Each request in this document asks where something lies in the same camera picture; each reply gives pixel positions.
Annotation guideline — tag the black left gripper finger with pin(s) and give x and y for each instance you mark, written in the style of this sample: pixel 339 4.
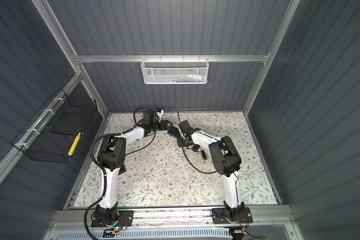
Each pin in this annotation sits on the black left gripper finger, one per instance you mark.
pixel 166 123
pixel 165 127

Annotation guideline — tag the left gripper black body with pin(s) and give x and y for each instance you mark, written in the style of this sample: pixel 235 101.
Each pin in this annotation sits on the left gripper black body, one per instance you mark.
pixel 156 126

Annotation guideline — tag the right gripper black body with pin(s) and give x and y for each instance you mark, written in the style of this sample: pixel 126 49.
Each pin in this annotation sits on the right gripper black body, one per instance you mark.
pixel 182 142

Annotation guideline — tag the black ribbed network switch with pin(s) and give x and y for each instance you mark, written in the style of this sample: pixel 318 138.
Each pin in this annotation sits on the black ribbed network switch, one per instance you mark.
pixel 174 132

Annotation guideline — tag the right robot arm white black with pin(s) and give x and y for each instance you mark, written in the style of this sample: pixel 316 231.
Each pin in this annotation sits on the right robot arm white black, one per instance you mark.
pixel 226 161

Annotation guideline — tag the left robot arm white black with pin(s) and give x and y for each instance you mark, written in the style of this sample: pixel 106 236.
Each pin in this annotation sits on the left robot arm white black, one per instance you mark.
pixel 108 152

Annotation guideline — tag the markers in white basket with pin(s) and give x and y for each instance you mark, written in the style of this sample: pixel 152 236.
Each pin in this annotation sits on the markers in white basket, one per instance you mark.
pixel 188 79

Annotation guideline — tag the black foam pad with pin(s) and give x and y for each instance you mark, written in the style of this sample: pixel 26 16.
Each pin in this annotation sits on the black foam pad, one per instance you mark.
pixel 68 124

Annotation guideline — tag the yellow marker pen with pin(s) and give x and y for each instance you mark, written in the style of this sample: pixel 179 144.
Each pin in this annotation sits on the yellow marker pen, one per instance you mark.
pixel 74 144

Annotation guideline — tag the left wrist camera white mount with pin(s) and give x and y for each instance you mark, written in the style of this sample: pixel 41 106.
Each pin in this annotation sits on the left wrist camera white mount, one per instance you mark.
pixel 159 112

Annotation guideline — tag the white wire mesh basket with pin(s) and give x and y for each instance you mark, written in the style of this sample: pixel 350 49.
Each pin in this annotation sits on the white wire mesh basket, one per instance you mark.
pixel 156 73

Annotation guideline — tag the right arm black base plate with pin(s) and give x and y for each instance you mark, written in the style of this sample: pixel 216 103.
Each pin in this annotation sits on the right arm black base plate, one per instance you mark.
pixel 223 216

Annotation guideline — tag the white ventilated cable duct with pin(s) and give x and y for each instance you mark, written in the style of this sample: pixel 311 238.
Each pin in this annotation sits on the white ventilated cable duct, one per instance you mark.
pixel 208 233

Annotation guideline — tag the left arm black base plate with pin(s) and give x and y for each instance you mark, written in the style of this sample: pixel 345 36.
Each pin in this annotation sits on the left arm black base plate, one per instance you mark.
pixel 107 218

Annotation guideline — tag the black wire basket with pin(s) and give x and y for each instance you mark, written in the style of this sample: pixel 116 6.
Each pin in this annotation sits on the black wire basket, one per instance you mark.
pixel 55 134

